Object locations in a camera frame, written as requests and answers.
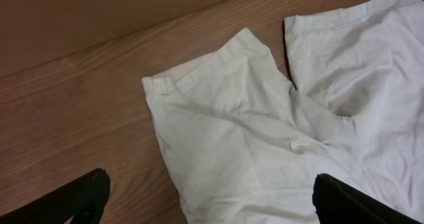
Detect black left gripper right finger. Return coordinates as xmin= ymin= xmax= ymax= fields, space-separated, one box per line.
xmin=312 ymin=173 xmax=420 ymax=224

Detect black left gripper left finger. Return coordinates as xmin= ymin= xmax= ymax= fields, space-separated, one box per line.
xmin=1 ymin=168 xmax=110 ymax=224

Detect beige shorts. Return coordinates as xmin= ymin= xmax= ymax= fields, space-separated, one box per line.
xmin=142 ymin=0 xmax=423 ymax=223

